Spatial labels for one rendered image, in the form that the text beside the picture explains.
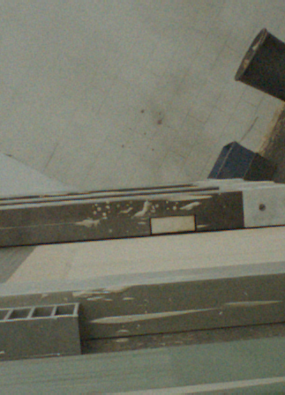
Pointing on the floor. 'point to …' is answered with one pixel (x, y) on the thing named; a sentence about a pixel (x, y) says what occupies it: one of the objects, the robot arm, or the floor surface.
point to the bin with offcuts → (266, 66)
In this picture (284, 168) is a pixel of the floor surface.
